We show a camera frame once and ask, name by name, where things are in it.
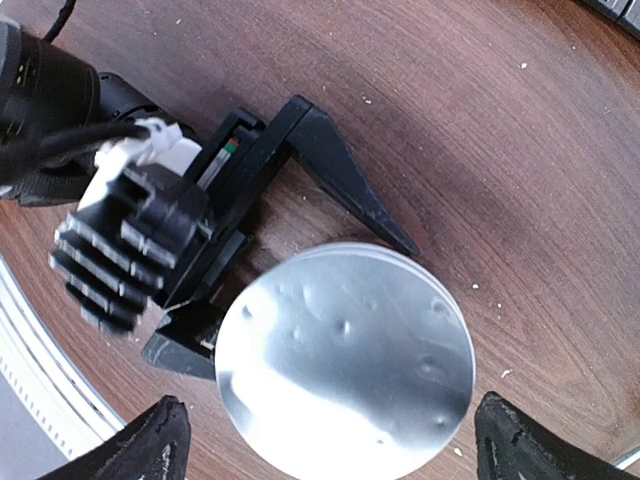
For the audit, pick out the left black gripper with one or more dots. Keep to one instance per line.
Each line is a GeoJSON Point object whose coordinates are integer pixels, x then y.
{"type": "Point", "coordinates": [235, 166]}

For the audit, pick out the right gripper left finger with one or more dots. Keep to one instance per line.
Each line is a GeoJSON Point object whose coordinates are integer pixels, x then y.
{"type": "Point", "coordinates": [155, 445]}

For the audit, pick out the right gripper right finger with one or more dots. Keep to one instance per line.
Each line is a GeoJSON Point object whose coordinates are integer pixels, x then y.
{"type": "Point", "coordinates": [512, 445]}

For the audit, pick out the clear plastic lid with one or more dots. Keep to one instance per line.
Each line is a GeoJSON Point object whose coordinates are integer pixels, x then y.
{"type": "Point", "coordinates": [347, 361]}

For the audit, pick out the black three-compartment candy tray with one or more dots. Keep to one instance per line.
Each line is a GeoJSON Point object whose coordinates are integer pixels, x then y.
{"type": "Point", "coordinates": [625, 14]}

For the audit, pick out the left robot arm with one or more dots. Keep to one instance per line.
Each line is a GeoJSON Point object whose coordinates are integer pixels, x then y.
{"type": "Point", "coordinates": [57, 111]}

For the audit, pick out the front aluminium rail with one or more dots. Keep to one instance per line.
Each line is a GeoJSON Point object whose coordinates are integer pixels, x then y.
{"type": "Point", "coordinates": [50, 413]}

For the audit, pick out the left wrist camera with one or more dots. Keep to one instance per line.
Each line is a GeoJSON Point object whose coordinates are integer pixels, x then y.
{"type": "Point", "coordinates": [133, 232]}

